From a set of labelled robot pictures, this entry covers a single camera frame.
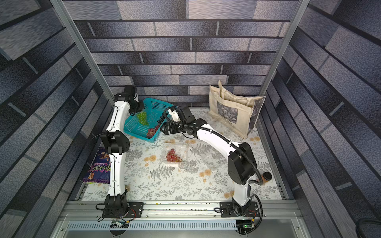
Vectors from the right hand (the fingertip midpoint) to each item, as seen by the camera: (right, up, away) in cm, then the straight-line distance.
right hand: (166, 127), depth 83 cm
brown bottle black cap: (+54, -26, -8) cm, 60 cm away
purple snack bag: (-38, -25, 0) cm, 46 cm away
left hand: (-20, +14, +18) cm, 30 cm away
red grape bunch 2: (-14, -4, +21) cm, 25 cm away
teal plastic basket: (-16, +12, +35) cm, 40 cm away
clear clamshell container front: (+9, -16, +14) cm, 23 cm away
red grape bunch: (+2, -19, +6) cm, 20 cm away
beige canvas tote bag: (+44, +8, +10) cm, 46 cm away
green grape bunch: (-20, +5, +18) cm, 27 cm away
